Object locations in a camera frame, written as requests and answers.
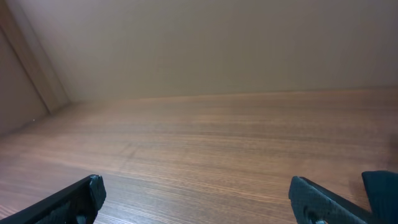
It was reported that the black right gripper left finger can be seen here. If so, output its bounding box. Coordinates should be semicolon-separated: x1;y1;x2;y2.
1;174;106;224

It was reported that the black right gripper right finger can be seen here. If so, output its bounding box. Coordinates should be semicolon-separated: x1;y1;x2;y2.
289;176;378;224

